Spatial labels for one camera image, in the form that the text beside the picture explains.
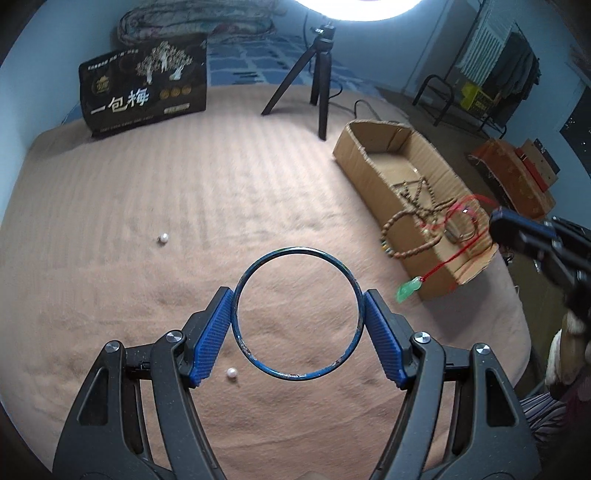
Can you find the red strap wristwatch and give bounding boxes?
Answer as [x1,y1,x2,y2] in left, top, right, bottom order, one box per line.
[444,208,479,244]

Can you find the red string jade pendant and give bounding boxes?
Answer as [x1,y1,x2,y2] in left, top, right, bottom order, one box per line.
[381,194,498,303]

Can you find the brown wooden bead necklace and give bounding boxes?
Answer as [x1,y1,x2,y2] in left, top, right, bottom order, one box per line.
[379,177,468,260]

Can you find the blue bangle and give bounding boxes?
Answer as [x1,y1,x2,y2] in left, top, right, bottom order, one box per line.
[230,246,365,383]

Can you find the orange red box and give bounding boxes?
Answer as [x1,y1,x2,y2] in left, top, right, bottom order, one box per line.
[467,139,556,220]

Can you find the cardboard box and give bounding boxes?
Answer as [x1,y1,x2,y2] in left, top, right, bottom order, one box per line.
[334,120,498,301]

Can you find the yellow box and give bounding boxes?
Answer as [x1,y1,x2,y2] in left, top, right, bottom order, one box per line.
[460,82,494,117]

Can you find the hanging clothes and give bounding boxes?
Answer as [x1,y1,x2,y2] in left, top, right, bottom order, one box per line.
[456,1,541,126]

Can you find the black tripod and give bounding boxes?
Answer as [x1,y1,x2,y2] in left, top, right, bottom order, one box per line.
[260,22,339,142]

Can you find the blue checkered bed sheet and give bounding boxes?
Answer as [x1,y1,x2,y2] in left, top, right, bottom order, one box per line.
[206,35,381,97]

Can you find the folded quilt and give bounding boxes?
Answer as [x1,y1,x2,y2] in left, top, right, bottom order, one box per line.
[117,1,284,45]

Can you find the ring light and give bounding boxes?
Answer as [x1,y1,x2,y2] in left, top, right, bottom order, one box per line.
[297,0,421,22]

